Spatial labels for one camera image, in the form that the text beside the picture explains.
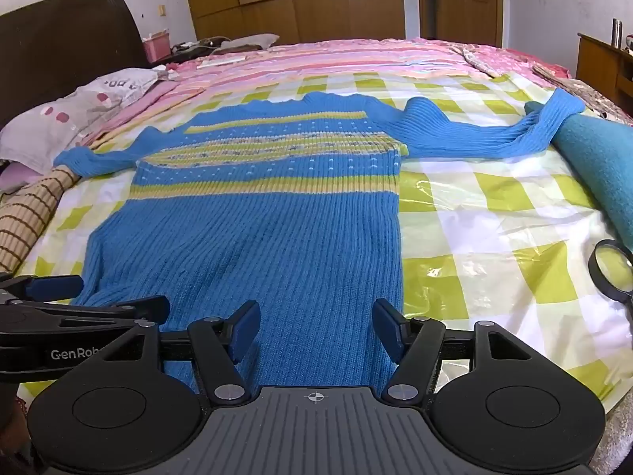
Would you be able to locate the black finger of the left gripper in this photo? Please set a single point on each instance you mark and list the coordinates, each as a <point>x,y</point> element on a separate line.
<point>153,309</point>
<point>44,289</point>

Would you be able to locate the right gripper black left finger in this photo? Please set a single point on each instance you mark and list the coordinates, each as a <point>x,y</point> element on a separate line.
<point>218,345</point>

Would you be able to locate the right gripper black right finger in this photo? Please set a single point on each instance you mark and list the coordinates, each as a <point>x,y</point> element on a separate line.
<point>415,346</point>

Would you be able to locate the blue knitted striped sweater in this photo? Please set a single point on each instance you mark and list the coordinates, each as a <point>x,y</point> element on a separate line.
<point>292,204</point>

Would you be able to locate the beige brown striped garment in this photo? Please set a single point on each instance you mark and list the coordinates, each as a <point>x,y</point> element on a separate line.
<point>26,214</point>

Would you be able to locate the grey pillow with pink dots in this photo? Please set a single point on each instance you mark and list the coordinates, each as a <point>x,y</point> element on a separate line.
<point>36,138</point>

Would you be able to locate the black magnifying glass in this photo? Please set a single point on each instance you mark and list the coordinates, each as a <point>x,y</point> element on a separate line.
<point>611,272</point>

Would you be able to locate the pink striped bed quilt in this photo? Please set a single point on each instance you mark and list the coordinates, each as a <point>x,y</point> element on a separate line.
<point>346,59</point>

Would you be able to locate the dark brown headboard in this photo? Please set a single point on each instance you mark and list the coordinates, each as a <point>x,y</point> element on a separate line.
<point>50,48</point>

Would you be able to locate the pink storage box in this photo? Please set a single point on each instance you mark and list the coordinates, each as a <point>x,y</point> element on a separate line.
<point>157,46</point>

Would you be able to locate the white flat card on bed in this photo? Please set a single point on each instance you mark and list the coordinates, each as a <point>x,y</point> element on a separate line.
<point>220,61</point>

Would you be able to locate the teal fleece cloth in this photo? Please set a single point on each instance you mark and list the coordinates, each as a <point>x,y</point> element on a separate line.
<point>599,151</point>

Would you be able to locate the grey folded cloth on nightstand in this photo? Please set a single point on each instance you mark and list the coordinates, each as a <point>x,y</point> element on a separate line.
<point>248,43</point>

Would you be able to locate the wooden side cabinet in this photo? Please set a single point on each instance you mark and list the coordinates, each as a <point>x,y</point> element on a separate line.
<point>606,69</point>

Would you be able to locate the wooden door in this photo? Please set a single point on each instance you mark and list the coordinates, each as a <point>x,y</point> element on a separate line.
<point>462,21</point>

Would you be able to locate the metal thermos bottle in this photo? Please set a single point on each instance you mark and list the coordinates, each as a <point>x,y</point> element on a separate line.
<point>617,33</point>

